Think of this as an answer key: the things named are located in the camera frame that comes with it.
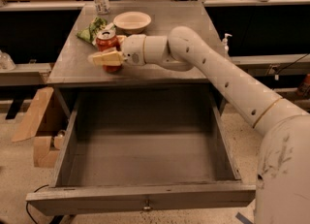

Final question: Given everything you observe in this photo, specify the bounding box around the grey cabinet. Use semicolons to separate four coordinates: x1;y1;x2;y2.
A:
46;0;240;119

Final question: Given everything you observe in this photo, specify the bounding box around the red coke can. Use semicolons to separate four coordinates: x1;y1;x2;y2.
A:
95;29;121;73

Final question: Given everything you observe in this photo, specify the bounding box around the metal drawer knob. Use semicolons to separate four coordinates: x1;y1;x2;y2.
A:
142;200;153;212

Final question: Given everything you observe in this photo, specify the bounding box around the white pump dispenser bottle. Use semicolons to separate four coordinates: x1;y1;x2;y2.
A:
222;33;233;54

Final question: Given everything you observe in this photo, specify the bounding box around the blue tape on floor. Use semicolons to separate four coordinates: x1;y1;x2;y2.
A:
235;212;254;224

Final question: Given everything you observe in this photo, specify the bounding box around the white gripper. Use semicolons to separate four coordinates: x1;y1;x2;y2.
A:
87;34;146;66

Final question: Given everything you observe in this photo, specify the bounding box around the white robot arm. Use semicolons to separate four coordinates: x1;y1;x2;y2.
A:
88;26;310;224

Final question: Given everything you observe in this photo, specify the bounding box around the black cable under drawer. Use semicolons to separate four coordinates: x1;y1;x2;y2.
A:
25;184;50;224

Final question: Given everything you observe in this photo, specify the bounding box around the open grey top drawer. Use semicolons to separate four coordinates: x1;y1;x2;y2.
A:
26;85;255;215

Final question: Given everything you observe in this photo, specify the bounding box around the orange bottle on floor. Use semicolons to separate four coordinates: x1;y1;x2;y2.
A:
296;74;310;96

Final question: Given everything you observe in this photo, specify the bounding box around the cardboard box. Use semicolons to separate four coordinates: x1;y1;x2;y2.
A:
12;87;67;168

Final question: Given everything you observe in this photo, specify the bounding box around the green chip bag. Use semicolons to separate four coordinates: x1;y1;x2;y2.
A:
77;16;115;46

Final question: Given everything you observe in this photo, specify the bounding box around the white ceramic bowl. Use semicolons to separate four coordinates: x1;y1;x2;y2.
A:
113;12;151;34

